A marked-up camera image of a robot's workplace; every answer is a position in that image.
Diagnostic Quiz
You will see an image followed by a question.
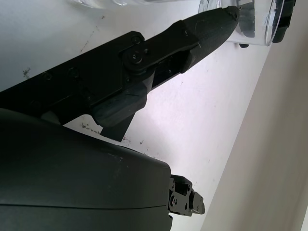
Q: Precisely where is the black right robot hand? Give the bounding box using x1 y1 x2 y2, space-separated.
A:
0 6 241 231

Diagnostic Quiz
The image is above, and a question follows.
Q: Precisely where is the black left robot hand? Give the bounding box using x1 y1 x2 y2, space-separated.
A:
274 0 297 43

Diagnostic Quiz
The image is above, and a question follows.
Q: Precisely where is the clear plastic water bottle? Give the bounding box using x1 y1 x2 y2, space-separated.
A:
67 0 126 8

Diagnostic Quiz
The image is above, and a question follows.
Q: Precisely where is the clear plastic cup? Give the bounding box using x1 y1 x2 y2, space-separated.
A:
197 0 285 47

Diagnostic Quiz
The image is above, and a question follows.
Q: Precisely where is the black tape strip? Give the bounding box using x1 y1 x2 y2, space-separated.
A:
100 115 136 143

